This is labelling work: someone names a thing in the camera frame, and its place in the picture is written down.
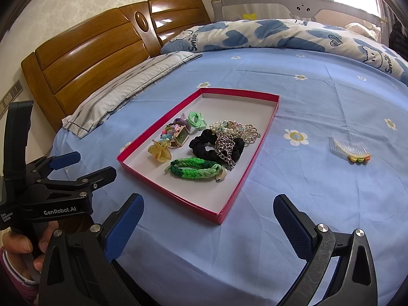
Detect clear hair comb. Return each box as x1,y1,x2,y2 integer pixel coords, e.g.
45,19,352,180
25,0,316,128
331,131,372,163

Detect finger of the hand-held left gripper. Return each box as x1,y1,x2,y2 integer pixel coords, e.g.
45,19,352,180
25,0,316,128
38,166,117,198
25,151,81,182

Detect grey bed guard rail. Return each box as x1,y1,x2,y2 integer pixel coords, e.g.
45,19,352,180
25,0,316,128
212,0,383,31

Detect person's left hand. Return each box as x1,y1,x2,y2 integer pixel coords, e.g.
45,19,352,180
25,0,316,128
2,221,62,275

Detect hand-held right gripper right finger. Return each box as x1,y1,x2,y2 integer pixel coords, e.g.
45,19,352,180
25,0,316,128
273,194,378,306

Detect person's left forearm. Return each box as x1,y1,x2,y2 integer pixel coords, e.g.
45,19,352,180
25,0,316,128
0,249,40,306

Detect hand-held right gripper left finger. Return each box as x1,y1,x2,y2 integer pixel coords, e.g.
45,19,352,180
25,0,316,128
38,193,157,306

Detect gold crown hair clip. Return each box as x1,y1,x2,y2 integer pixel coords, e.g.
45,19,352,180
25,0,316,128
238,124,262,142

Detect shallow red cardboard box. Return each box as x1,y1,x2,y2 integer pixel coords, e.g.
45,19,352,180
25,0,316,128
116,87,281,225

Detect grey striped pillow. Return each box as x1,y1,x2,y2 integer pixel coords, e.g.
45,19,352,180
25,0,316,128
61,51,203,139

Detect green hair tie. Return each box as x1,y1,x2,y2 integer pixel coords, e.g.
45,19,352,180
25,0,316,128
186,111,208,130

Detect blue floral bed sheet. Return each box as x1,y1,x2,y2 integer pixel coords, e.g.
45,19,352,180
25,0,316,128
53,46,408,306

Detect purple hair clip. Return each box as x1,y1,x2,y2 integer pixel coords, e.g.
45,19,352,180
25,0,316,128
172,113,191,131

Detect green braided bracelet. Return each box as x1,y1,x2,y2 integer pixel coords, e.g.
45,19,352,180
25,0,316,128
164,157,228,182

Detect yellow hair claw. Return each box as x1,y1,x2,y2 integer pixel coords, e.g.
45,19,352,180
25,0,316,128
147,139,173,163

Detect wooden headboard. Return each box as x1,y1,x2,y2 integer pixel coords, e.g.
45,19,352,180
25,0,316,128
21,0,212,133

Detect wall switch panel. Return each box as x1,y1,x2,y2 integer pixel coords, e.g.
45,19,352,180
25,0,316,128
0,80,24,110

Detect pink cloth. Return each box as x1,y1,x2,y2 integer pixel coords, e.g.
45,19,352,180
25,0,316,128
344,22,381,40

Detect silver chain bracelet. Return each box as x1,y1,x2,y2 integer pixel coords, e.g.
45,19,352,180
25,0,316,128
214,134,238,170

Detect pearl bracelet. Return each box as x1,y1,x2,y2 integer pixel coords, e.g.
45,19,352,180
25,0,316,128
209,119,246,137

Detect white quilt with blue hearts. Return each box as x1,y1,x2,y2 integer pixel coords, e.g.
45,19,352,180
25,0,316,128
159,18,408,86

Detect dark cloth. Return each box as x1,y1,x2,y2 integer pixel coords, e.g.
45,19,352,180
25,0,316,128
389,19,408,59

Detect black scrunchie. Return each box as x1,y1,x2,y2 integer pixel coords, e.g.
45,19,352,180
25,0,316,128
189,128,245,161

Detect colourful bead bracelet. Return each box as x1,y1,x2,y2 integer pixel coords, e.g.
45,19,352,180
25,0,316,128
159,127,176,142

